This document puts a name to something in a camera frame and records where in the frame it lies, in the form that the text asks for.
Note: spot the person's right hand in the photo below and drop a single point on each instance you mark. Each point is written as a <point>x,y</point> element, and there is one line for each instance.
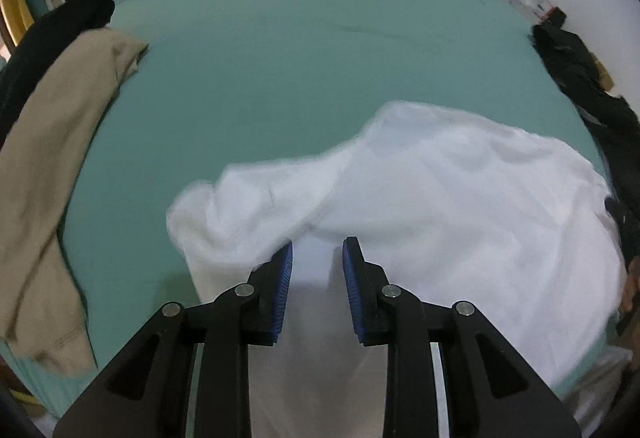
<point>632,283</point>

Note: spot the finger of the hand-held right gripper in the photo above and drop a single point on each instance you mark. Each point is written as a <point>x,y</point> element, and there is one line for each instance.
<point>613,210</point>

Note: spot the white box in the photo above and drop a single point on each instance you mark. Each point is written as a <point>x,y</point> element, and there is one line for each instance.
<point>532,1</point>

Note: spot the bed with green sheet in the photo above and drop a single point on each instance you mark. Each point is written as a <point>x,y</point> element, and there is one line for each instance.
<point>300,42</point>

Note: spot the black backpack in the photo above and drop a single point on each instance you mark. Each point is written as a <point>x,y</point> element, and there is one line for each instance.
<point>570,52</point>

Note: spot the beige pants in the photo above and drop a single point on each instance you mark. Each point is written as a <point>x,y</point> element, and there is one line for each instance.
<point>45,167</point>

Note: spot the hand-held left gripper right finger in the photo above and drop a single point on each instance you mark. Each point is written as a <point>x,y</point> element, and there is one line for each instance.
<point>350,283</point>

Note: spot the yellow curtain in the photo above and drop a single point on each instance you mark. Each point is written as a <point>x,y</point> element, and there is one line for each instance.
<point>12,7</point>

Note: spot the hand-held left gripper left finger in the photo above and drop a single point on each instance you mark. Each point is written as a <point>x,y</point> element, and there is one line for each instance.
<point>285,283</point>

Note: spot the black jacket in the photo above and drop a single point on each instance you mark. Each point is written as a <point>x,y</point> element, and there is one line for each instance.
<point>620,142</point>

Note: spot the black garment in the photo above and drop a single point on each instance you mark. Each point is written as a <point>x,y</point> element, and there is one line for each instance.
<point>55,27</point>

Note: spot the dark red box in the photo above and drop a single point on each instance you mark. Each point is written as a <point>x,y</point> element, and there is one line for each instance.
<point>556,16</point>

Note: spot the white hooded jacket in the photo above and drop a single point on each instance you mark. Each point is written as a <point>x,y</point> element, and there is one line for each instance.
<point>450,193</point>

